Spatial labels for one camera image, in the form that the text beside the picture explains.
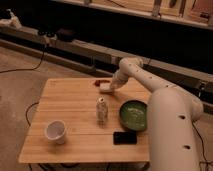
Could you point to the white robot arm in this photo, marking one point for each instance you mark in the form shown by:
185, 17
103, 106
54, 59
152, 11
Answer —
170, 113

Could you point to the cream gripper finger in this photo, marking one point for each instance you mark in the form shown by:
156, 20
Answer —
106, 81
114, 87

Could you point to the small white ceramic bottle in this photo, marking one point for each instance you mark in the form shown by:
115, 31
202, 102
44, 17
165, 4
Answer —
101, 111

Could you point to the white sponge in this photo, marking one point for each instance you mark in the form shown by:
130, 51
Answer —
105, 88

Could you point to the black power adapter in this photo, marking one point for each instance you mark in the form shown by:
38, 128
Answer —
65, 35

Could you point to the white ceramic cup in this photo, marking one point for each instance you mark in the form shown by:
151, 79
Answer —
56, 132

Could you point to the red brown sausage toy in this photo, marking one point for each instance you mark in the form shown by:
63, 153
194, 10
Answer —
97, 83

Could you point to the black smartphone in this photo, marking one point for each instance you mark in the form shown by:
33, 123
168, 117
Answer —
124, 138

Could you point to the green ceramic bowl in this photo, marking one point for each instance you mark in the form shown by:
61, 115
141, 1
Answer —
133, 115

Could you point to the white object on ledge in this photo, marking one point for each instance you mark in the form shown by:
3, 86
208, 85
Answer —
8, 18

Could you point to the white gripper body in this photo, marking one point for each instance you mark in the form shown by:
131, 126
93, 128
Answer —
120, 78

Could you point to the wooden table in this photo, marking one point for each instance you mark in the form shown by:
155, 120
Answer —
73, 101

